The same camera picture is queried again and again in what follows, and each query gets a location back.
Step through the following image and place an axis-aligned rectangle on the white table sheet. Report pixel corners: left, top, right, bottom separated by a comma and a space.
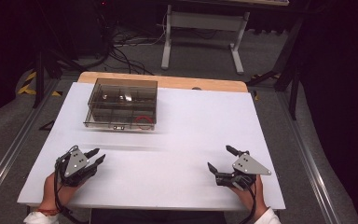
17, 81, 287, 211

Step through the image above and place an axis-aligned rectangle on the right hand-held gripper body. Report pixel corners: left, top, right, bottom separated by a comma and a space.
214, 153, 272, 191

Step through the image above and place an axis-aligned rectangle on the white table frame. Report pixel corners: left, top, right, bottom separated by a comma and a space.
160, 0, 291, 76

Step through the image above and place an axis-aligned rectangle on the red wristband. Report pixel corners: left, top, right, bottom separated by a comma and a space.
36, 208, 61, 217

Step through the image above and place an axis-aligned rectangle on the red string bracelet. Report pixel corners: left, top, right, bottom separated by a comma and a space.
134, 115, 154, 131

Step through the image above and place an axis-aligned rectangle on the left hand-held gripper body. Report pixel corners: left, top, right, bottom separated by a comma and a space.
54, 145, 99, 188

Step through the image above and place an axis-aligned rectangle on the aluminium floor rail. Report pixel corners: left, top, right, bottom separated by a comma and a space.
0, 77, 61, 214
275, 91, 343, 224

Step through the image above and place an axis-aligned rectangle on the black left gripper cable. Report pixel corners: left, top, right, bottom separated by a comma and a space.
53, 155, 90, 224

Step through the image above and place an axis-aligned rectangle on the person's right hand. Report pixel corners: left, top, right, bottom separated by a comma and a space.
229, 175, 269, 219

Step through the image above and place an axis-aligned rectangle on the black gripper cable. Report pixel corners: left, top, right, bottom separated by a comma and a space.
53, 155, 90, 224
245, 181, 259, 224

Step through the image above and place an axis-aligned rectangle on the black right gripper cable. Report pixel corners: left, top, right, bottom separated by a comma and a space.
245, 181, 259, 224

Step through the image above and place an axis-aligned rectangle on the black floor cable bundle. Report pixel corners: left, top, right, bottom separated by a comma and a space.
97, 12, 169, 77

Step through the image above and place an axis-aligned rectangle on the person's left hand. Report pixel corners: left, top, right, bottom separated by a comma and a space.
38, 172, 82, 215

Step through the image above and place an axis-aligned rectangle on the smoky clear drawer organizer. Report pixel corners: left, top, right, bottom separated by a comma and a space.
83, 77, 158, 132

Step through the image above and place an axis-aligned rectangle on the black metal stand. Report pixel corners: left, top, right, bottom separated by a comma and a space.
246, 15, 306, 121
32, 46, 87, 110

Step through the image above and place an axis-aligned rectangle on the person's dark lap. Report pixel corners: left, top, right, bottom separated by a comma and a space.
89, 208, 228, 224

